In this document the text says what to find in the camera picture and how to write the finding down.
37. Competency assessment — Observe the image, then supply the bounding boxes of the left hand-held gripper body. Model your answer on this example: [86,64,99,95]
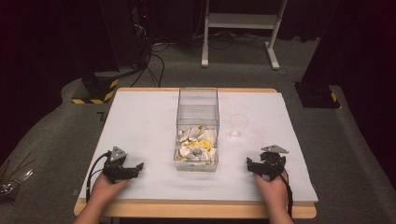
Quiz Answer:
[102,146,133,185]

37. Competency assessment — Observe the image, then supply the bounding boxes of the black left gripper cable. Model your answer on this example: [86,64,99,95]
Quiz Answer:
[85,150,112,202]

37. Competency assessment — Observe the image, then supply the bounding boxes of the pile of white yellow scraps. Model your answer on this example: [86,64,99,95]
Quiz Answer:
[175,125,218,162]

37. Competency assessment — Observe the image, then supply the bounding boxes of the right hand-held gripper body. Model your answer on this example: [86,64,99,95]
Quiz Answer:
[260,144,290,182]

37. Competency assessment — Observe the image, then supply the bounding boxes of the clear plastic box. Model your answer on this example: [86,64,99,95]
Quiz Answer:
[173,87,220,173]

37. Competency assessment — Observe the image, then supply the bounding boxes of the clear plastic cup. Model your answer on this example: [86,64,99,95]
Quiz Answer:
[229,113,249,140]

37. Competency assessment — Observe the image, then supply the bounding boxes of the person's left hand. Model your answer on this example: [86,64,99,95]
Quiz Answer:
[88,172,131,208]

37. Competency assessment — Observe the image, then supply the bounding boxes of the metal tongs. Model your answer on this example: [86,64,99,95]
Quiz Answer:
[0,168,35,198]

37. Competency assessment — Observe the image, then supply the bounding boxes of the black yellow striped stand base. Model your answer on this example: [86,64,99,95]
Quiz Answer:
[71,70,120,105]

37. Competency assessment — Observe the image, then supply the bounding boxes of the white table mat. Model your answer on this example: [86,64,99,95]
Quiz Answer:
[78,90,319,203]

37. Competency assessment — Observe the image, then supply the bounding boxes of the black equipment rack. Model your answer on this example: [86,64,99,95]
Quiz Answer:
[98,0,152,70]

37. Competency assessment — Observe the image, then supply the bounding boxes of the person's right hand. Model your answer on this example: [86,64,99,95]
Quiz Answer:
[252,173,290,210]

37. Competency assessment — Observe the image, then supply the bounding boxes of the white metal stand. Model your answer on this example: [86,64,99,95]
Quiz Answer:
[201,0,290,71]

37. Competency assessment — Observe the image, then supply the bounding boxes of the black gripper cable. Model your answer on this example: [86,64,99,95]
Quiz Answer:
[85,150,112,202]
[274,161,294,219]

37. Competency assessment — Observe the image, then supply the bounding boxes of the black floor cables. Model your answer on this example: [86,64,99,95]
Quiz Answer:
[130,29,281,89]

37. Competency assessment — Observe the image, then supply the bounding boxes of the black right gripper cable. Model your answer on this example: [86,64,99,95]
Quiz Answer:
[274,161,294,219]

